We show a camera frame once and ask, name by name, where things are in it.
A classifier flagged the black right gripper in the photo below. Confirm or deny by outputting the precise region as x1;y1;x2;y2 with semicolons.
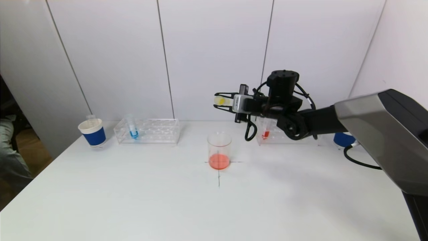
213;84;268;123

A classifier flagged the white paper cup blue sleeve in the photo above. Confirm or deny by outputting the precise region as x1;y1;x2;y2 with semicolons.
334;132;357;148
78;118;107;148

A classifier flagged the red pigment test tube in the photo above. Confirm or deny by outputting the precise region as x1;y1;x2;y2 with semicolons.
261;118;272;140

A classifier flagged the clear acrylic test tube rack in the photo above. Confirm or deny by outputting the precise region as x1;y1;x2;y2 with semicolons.
114;118;181;145
255;117;322;146

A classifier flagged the clear glass beaker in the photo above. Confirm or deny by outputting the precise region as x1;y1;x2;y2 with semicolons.
207;132;232;170

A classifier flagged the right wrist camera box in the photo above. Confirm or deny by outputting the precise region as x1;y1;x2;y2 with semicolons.
233;94;253;113

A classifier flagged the person in grey clothes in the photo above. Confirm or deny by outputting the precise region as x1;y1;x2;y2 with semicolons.
0;114;34;189

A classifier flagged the blue pigment test tube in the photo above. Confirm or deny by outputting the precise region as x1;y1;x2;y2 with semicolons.
124;113;140;141

